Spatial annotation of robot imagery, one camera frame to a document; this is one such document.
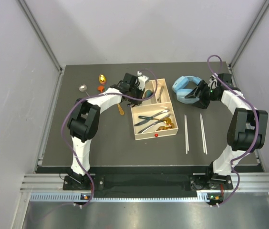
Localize aluminium front rail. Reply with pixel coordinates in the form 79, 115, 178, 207
21, 173, 269, 193

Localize silver round ladle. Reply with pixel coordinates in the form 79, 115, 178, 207
78, 84, 90, 96

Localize light blue headphones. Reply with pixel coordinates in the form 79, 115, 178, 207
172, 76, 201, 104

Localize silver fork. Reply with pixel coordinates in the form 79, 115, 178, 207
157, 86, 164, 103

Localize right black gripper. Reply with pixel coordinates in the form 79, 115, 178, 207
185, 81, 219, 109

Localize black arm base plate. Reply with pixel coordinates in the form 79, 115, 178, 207
63, 173, 233, 193

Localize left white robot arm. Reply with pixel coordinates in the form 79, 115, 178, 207
63, 72, 149, 189

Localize dark teal handled knife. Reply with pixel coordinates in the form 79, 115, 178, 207
134, 115, 155, 126

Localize right aluminium frame post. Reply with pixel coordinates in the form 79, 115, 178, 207
228, 0, 269, 70

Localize cream divided utensil box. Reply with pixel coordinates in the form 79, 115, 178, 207
131, 79, 178, 140

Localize white chopstick inner right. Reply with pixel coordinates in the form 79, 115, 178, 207
199, 113, 207, 154

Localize teal silicone spoon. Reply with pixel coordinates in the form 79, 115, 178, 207
144, 89, 153, 99

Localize silver knife lower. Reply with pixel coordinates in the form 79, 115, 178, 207
138, 114, 171, 134

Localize plain gold spoon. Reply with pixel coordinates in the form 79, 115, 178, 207
164, 118, 175, 129

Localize gold butter knife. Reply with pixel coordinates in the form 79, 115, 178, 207
117, 104, 124, 115

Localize left aluminium frame post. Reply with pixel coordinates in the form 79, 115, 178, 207
16, 0, 63, 73

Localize orange silicone spoon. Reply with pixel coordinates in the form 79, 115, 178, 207
98, 85, 104, 93

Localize aluminium frame post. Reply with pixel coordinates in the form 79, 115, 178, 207
228, 0, 269, 70
16, 0, 63, 73

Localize slotted cable duct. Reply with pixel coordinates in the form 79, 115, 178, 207
29, 192, 225, 203

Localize ornate gold spoon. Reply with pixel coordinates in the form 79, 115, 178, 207
157, 125, 171, 131

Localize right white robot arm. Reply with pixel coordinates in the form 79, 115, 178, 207
180, 73, 268, 189

